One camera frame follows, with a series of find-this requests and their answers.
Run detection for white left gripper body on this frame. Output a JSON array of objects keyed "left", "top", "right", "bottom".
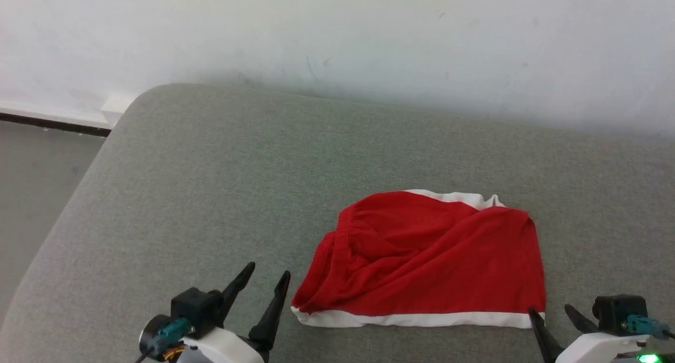
[{"left": 138, "top": 314, "right": 267, "bottom": 363}]

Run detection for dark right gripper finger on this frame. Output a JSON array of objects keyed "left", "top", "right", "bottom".
[
  {"left": 528, "top": 307, "right": 565, "bottom": 363},
  {"left": 564, "top": 303, "right": 601, "bottom": 336}
]

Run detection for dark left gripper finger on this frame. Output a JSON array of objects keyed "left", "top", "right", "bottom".
[
  {"left": 248, "top": 270, "right": 292, "bottom": 352},
  {"left": 218, "top": 262, "right": 256, "bottom": 324}
]

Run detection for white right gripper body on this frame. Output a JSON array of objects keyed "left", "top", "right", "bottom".
[{"left": 553, "top": 330, "right": 666, "bottom": 363}]

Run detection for red shorts with white trim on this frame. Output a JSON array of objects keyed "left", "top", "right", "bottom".
[{"left": 291, "top": 189, "right": 547, "bottom": 330}]

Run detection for grey fabric sofa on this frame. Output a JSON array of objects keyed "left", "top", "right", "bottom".
[{"left": 0, "top": 82, "right": 675, "bottom": 363}]

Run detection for black baseboard strip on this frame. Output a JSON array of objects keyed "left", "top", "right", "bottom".
[{"left": 0, "top": 112, "right": 112, "bottom": 138}]

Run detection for left camera cable teal plug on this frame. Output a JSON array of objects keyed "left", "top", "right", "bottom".
[{"left": 135, "top": 318, "right": 194, "bottom": 363}]

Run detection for camera cable teal plug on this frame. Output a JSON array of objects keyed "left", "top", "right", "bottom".
[
  {"left": 621, "top": 314, "right": 675, "bottom": 341},
  {"left": 135, "top": 318, "right": 194, "bottom": 363}
]

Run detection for right camera cable teal plug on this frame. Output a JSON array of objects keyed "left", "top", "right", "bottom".
[{"left": 621, "top": 314, "right": 675, "bottom": 341}]

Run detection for white wall trunking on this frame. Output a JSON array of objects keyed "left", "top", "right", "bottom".
[{"left": 0, "top": 95, "right": 136, "bottom": 128}]

